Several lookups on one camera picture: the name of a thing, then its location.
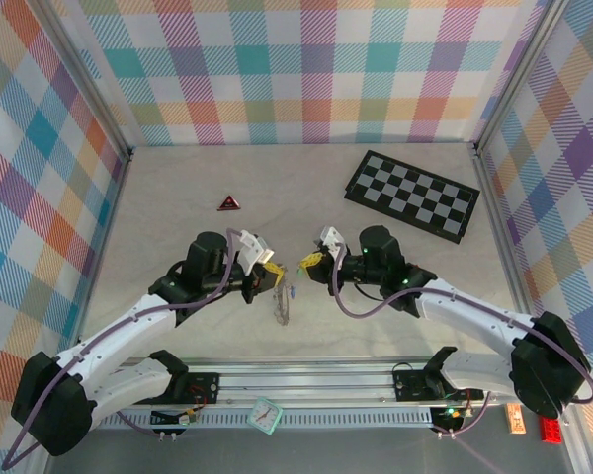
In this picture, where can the green plastic key tag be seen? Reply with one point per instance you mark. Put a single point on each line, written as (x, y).
(301, 270)

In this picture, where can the blue plastic key tag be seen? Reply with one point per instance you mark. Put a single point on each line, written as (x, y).
(292, 292)

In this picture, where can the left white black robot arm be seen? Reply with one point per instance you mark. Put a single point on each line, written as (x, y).
(128, 321)

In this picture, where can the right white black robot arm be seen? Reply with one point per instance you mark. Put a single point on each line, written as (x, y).
(474, 311)

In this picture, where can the red black triangle piece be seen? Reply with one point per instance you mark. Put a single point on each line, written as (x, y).
(227, 203)

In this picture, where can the black grey chessboard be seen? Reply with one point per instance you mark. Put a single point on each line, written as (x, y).
(425, 197)

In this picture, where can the teal square alarm clock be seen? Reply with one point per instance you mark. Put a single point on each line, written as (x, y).
(264, 415)

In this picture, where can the small connector board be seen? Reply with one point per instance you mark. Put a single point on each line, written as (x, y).
(449, 412)
(185, 418)

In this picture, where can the orange wooden block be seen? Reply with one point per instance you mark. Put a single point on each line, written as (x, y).
(515, 419)

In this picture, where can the red toy brick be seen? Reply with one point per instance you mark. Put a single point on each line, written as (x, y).
(551, 432)

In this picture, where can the aluminium side rail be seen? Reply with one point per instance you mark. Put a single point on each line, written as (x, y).
(110, 222)
(491, 197)

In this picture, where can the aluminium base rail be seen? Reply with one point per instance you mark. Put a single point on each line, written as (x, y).
(301, 382)

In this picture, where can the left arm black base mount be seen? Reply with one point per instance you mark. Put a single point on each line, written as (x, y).
(205, 385)

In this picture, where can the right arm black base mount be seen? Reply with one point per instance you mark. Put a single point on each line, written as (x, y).
(410, 385)

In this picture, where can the aluminium frame post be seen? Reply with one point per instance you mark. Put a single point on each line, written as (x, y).
(93, 74)
(516, 74)

